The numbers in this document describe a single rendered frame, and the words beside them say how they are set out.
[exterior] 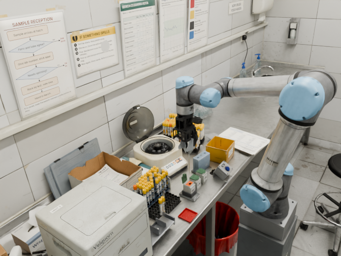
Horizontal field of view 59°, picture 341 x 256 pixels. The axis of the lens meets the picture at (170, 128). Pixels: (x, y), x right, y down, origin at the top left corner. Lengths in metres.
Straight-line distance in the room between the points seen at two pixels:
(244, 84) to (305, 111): 0.34
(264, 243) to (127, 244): 0.61
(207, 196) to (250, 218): 0.27
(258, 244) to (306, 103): 0.74
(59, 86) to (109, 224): 0.74
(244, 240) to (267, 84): 0.71
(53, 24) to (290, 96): 1.01
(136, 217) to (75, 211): 0.21
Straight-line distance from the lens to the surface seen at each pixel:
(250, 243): 1.47
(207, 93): 1.15
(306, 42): 3.56
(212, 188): 1.61
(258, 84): 1.17
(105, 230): 1.02
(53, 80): 1.48
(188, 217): 1.45
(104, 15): 1.67
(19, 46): 1.38
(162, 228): 1.35
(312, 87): 0.93
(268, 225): 1.38
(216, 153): 1.76
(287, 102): 0.95
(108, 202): 1.11
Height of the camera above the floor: 1.88
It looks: 27 degrees down
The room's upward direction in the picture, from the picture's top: 3 degrees counter-clockwise
